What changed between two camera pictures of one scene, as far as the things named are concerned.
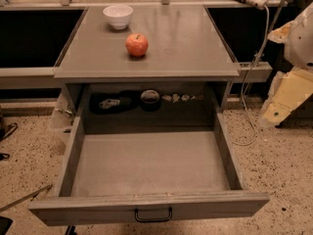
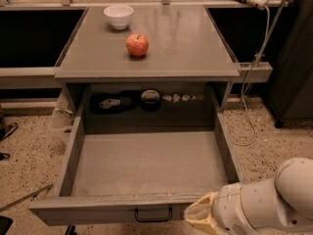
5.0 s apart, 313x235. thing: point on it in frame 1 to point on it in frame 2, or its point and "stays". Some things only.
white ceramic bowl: [118, 16] stays
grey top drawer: [116, 177] stays
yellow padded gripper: [300, 46] to [230, 206]
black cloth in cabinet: [118, 102] stays
